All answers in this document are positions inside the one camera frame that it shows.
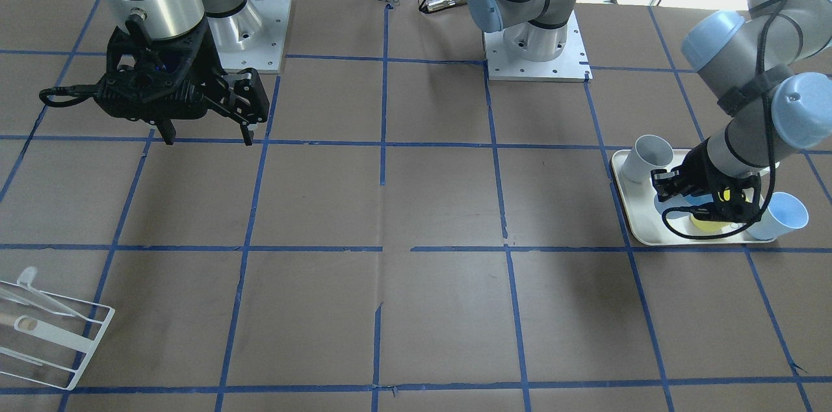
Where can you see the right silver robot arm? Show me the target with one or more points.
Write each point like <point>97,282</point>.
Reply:
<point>153,20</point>

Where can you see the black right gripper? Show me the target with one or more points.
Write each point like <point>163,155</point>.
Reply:
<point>207,66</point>

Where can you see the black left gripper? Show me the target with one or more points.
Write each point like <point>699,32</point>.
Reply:
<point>701,173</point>

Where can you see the yellow plastic cup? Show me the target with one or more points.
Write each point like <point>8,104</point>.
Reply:
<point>703,225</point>

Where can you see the white wire cup rack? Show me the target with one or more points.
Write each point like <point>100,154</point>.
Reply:
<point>48,339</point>

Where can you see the blue plastic cup on tray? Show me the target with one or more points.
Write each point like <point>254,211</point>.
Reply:
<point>784,214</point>

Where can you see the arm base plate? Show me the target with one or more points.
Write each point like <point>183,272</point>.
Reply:
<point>254,38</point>
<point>536,48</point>

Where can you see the cream white plastic cup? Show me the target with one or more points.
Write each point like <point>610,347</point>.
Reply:
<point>649,152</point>

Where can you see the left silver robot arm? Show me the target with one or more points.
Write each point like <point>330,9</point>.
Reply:
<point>746,62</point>

